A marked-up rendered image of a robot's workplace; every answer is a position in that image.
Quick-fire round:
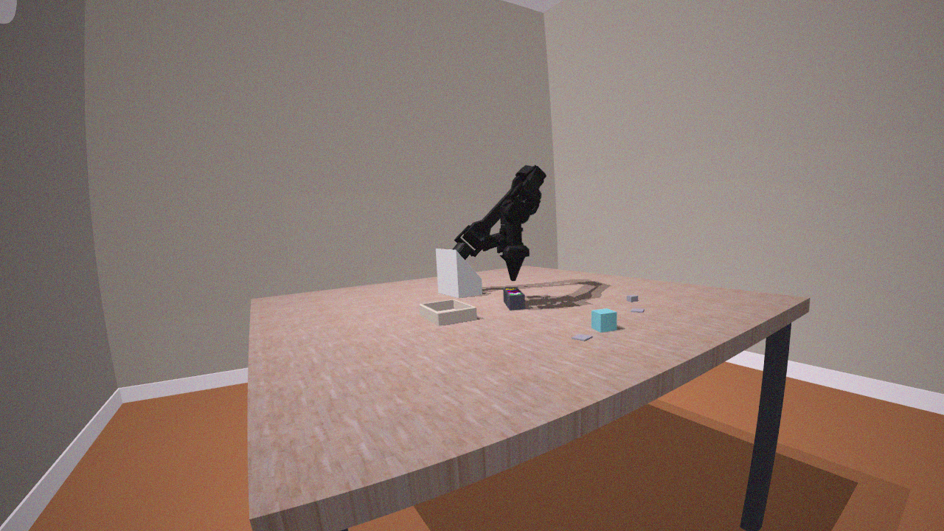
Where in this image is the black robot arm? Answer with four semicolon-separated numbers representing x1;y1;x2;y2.
452;165;546;260

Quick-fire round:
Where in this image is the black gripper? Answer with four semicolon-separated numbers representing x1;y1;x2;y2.
497;224;530;281

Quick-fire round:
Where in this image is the shallow beige square tray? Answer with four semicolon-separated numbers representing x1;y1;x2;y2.
419;299;477;326

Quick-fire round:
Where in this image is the teal cube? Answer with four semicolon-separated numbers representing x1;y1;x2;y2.
591;308;617;333

